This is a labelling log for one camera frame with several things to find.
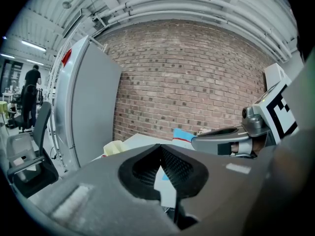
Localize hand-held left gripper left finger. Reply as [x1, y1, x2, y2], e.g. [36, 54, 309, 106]
[28, 144, 180, 236]

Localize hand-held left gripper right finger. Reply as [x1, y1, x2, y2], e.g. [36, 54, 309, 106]
[161, 144, 268, 236]

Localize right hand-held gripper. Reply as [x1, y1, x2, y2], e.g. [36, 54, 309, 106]
[191, 82, 299, 155]

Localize blue packet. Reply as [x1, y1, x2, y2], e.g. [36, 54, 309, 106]
[172, 127, 198, 150]

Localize cream plastic container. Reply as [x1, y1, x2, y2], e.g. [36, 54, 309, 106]
[103, 140, 127, 157]

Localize person's right hand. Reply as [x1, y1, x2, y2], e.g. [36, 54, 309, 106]
[251, 135, 268, 156]

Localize black mesh office chair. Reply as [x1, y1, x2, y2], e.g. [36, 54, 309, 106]
[6, 101, 60, 199]

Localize grey refrigerator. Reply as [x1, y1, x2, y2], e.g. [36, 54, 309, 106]
[52, 35, 123, 170]

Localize grey plastic bin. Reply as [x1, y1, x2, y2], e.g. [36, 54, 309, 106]
[5, 133, 42, 182]

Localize yellow round table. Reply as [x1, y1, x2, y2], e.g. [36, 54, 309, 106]
[0, 100, 8, 133]

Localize white ceiling pipes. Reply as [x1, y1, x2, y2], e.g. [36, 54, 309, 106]
[92, 0, 295, 63]

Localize red refrigerator sticker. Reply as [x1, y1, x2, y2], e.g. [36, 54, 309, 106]
[61, 48, 73, 67]

